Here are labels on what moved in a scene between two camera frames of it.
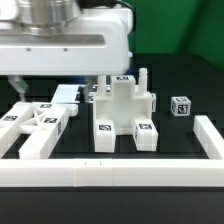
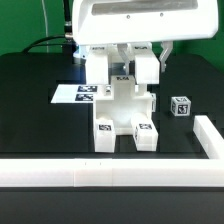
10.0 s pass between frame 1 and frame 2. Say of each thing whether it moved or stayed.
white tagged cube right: stayed
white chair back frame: moved
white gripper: moved
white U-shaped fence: stayed
